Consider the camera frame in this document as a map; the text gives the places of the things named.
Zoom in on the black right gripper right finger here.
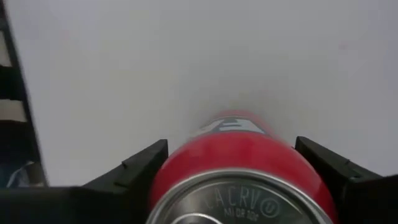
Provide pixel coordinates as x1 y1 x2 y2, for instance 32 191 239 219
294 136 385 224

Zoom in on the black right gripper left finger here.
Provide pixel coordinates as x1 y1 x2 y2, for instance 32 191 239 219
82 139 170 224

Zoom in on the red soda can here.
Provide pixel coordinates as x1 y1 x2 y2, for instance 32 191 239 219
146 108 340 224

